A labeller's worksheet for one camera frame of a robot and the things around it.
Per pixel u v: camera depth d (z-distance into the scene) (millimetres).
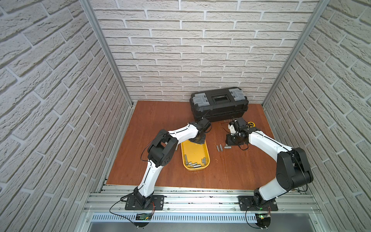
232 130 773
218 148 942
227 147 944
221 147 944
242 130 672
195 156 899
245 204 737
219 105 974
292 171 449
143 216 711
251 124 1037
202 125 789
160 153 557
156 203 730
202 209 735
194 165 865
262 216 713
